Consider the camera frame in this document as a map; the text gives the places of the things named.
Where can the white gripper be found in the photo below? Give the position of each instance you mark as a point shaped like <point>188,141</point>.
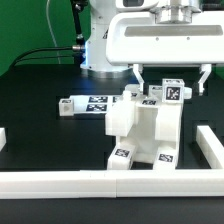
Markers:
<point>166,33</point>

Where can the white cube nut with marker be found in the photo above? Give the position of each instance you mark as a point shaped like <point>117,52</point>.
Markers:
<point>172,90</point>

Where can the white chair backrest frame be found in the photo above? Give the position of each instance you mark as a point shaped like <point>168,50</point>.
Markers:
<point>145,117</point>

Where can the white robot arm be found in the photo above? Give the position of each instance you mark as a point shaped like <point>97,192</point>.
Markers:
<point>160,32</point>

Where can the white marker base sheet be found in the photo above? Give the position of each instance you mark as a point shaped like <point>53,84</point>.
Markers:
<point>93,104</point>

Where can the white U-shaped fence frame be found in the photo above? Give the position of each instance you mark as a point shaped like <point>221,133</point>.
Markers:
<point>112,184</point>

